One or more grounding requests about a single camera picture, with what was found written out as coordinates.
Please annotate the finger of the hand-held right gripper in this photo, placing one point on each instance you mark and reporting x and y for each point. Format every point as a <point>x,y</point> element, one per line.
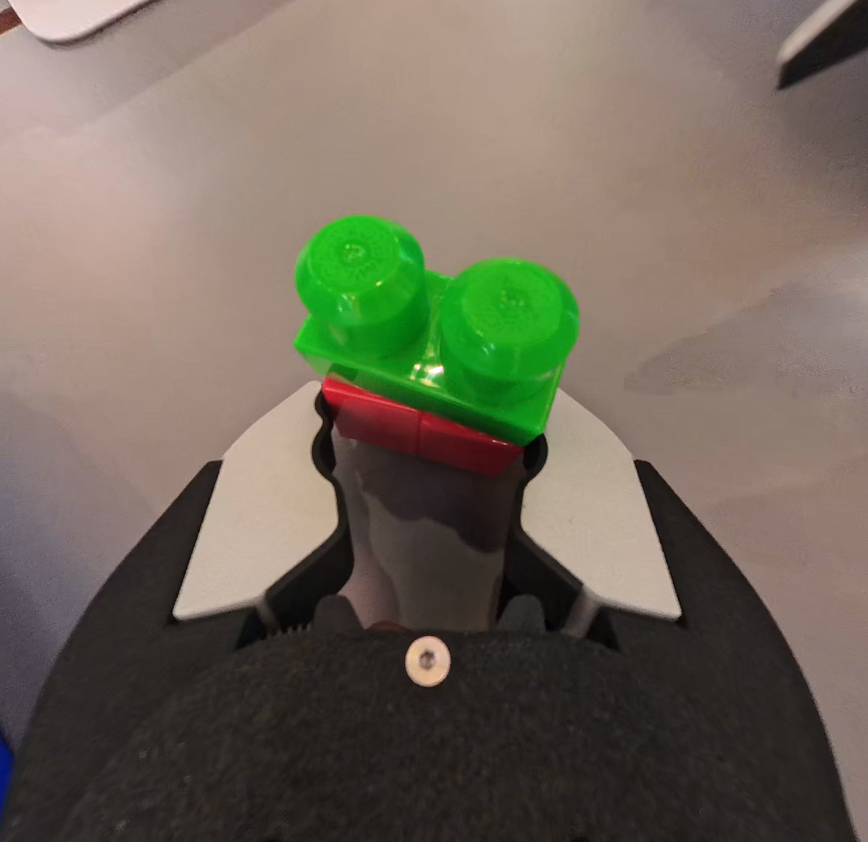
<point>834,35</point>

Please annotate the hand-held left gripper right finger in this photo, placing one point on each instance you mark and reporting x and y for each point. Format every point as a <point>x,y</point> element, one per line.
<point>604,517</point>

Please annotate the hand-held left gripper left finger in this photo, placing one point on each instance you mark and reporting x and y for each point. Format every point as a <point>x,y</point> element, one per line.
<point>258,517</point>

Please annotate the green double toy block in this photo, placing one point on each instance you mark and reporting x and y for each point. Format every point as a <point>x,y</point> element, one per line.
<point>434,340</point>

